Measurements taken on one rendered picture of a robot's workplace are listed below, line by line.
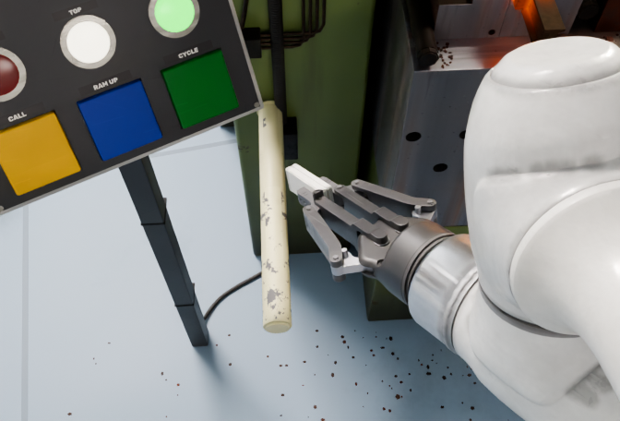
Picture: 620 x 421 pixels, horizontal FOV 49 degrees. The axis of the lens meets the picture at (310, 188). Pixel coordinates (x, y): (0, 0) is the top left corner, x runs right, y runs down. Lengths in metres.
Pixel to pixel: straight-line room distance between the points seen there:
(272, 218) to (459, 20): 0.43
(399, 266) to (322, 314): 1.18
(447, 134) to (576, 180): 0.74
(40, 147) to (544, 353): 0.57
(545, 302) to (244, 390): 1.36
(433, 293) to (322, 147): 0.90
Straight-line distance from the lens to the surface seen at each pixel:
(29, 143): 0.81
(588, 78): 0.37
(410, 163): 1.15
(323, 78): 1.26
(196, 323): 1.61
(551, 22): 0.93
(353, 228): 0.65
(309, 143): 1.41
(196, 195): 1.95
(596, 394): 0.47
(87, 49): 0.79
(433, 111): 1.04
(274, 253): 1.10
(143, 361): 1.76
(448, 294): 0.54
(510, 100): 0.37
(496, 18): 1.02
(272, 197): 1.16
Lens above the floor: 1.62
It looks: 57 degrees down
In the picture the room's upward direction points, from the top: straight up
